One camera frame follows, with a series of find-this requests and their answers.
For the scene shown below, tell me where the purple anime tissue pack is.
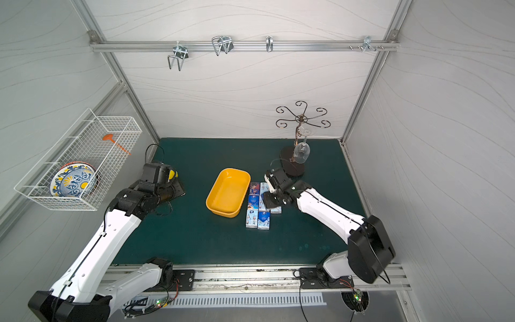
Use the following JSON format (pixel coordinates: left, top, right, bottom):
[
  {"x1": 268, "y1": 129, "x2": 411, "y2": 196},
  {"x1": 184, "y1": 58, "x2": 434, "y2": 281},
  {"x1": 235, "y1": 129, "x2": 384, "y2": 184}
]
[{"x1": 249, "y1": 182, "x2": 260, "y2": 196}]

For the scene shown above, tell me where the blue orange tissue pack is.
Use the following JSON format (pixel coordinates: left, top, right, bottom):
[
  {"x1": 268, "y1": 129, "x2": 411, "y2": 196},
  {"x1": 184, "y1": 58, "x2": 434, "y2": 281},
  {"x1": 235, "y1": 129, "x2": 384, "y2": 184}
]
[{"x1": 248, "y1": 195, "x2": 260, "y2": 209}]

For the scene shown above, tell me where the blue white tissue pack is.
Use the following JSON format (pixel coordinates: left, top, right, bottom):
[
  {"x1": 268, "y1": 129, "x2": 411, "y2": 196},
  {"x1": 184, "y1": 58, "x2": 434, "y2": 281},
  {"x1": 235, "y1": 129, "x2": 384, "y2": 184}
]
[{"x1": 257, "y1": 211, "x2": 270, "y2": 230}]

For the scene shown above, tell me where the light blue anime tissue pack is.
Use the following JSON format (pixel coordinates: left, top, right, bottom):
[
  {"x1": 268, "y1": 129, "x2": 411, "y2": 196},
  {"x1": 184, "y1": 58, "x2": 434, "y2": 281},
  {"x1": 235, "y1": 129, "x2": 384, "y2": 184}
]
[{"x1": 245, "y1": 209, "x2": 259, "y2": 228}]

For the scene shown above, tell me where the yellow plastic storage box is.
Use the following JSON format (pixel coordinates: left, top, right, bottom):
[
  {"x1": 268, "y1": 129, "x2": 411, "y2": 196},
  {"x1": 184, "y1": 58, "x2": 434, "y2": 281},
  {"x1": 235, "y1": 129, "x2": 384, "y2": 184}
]
[{"x1": 205, "y1": 168, "x2": 251, "y2": 218}]

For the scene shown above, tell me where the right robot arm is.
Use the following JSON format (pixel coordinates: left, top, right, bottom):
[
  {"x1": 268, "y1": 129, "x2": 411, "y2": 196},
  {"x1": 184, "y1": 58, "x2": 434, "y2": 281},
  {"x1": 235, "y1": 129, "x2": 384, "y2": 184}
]
[{"x1": 264, "y1": 178, "x2": 396, "y2": 284}]

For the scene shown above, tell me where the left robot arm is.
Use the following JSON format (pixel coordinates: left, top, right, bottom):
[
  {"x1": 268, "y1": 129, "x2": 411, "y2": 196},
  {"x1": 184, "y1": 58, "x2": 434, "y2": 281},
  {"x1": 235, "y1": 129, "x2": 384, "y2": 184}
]
[{"x1": 28, "y1": 177, "x2": 185, "y2": 321}]

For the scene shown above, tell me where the black metal glass stand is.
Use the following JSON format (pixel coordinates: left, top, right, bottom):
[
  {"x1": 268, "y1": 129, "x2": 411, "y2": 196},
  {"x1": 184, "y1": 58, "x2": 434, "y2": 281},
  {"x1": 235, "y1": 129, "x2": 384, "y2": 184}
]
[{"x1": 275, "y1": 101, "x2": 331, "y2": 177}]

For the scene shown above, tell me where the yellow banana bunch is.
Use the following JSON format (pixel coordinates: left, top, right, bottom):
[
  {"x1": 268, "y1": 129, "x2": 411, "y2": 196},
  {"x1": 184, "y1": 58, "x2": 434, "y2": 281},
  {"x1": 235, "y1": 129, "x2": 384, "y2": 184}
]
[{"x1": 168, "y1": 169, "x2": 178, "y2": 181}]

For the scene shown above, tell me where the clear wine glass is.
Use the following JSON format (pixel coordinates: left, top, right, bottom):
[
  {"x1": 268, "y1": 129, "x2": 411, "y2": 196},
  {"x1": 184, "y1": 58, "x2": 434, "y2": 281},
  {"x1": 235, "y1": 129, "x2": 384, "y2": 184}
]
[{"x1": 292, "y1": 137, "x2": 311, "y2": 164}]

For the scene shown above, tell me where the blue yellow patterned plate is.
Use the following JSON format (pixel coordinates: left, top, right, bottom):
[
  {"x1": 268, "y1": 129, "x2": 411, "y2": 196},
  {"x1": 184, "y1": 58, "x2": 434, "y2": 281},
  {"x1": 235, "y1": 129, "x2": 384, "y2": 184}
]
[{"x1": 50, "y1": 162, "x2": 97, "y2": 198}]

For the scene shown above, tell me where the orange plastic spoon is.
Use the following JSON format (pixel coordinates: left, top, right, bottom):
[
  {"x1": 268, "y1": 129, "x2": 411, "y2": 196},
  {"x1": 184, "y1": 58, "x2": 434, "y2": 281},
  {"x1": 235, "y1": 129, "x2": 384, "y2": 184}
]
[{"x1": 103, "y1": 134, "x2": 131, "y2": 155}]

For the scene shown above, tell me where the green table mat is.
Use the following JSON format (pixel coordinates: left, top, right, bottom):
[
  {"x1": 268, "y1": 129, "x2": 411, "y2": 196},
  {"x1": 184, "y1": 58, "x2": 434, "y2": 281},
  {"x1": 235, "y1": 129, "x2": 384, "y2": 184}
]
[{"x1": 115, "y1": 138, "x2": 347, "y2": 264}]

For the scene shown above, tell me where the small metal hook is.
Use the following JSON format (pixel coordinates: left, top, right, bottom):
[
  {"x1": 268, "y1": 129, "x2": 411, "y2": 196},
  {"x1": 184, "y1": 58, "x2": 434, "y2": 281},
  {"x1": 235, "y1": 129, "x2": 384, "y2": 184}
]
[{"x1": 266, "y1": 36, "x2": 274, "y2": 52}]

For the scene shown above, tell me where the metal double hook left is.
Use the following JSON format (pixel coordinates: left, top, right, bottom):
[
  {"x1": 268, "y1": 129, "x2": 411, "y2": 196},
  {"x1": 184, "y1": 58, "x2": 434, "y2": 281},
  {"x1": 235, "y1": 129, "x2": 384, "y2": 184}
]
[{"x1": 167, "y1": 42, "x2": 189, "y2": 71}]

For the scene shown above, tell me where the metal double hook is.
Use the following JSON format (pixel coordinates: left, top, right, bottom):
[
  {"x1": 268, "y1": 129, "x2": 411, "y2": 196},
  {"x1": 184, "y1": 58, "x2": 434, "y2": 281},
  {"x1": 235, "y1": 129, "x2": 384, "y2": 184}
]
[
  {"x1": 211, "y1": 36, "x2": 234, "y2": 56},
  {"x1": 167, "y1": 42, "x2": 189, "y2": 71}
]

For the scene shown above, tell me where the metal double hook middle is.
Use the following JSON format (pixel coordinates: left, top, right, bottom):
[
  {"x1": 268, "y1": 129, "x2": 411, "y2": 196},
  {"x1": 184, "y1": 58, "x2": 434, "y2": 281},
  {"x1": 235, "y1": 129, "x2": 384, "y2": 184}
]
[{"x1": 211, "y1": 36, "x2": 234, "y2": 56}]

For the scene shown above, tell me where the metal hook right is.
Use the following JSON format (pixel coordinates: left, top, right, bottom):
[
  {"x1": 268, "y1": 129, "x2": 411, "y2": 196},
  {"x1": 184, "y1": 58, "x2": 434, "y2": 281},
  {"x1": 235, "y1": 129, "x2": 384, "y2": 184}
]
[{"x1": 349, "y1": 36, "x2": 384, "y2": 52}]

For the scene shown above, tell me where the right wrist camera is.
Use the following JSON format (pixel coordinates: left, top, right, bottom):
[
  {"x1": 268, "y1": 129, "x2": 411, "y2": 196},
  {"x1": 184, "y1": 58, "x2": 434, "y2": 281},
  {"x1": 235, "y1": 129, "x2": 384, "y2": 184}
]
[{"x1": 264, "y1": 168, "x2": 293, "y2": 194}]

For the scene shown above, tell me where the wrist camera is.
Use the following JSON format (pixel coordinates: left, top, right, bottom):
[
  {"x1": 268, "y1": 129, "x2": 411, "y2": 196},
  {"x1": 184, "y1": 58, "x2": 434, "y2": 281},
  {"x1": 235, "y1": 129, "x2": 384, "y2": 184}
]
[
  {"x1": 141, "y1": 162, "x2": 171, "y2": 185},
  {"x1": 264, "y1": 168, "x2": 293, "y2": 194}
]

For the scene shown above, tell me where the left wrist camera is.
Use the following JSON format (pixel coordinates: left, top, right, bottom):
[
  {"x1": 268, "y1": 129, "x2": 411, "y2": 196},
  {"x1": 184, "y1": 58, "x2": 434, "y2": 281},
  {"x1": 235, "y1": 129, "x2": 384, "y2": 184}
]
[{"x1": 141, "y1": 162, "x2": 171, "y2": 185}]

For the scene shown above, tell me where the white wire basket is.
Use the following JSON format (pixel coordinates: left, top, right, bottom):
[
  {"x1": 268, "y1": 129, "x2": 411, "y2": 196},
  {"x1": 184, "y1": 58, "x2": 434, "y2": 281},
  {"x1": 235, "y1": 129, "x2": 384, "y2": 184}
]
[{"x1": 14, "y1": 109, "x2": 142, "y2": 211}]

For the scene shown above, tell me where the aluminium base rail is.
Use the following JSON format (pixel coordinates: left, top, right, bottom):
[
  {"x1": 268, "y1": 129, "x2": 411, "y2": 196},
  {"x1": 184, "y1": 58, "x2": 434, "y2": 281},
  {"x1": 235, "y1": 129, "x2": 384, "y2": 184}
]
[{"x1": 173, "y1": 264, "x2": 412, "y2": 294}]

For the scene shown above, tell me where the aluminium top rail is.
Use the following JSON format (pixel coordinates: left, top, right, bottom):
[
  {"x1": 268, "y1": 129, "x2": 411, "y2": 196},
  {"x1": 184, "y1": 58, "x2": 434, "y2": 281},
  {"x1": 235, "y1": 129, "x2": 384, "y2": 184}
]
[{"x1": 90, "y1": 38, "x2": 400, "y2": 54}]

